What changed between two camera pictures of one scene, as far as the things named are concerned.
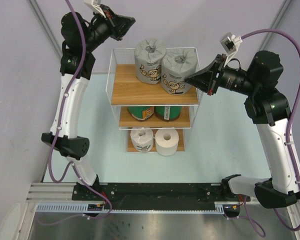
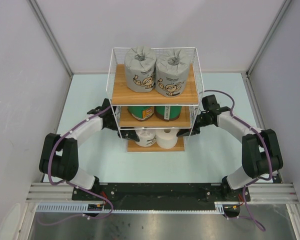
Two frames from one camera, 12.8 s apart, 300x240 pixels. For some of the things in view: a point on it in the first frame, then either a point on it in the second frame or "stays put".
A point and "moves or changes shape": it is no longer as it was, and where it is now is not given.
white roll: (142, 139) moves or changes shape
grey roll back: (148, 54) -> (140, 64)
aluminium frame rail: (52, 192) stays put
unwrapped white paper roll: (167, 141) moves or changes shape
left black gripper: (118, 25) -> (129, 134)
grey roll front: (177, 65) moves or changes shape
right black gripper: (205, 79) -> (186, 132)
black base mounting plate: (157, 196) stays put
